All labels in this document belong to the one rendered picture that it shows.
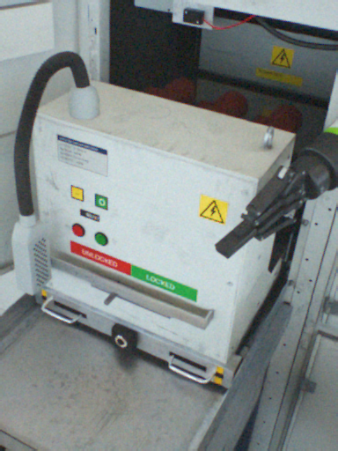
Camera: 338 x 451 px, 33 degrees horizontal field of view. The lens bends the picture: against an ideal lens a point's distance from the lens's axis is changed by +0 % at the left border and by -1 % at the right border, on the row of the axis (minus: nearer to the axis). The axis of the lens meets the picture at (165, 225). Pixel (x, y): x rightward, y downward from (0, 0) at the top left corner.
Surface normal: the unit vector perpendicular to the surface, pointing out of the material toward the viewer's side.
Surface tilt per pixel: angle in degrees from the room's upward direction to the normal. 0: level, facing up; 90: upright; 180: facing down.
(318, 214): 90
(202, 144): 0
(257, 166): 0
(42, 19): 90
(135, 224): 90
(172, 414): 0
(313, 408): 90
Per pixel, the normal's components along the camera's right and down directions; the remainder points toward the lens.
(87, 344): 0.06, -0.81
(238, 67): -0.46, 0.49
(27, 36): 0.68, 0.46
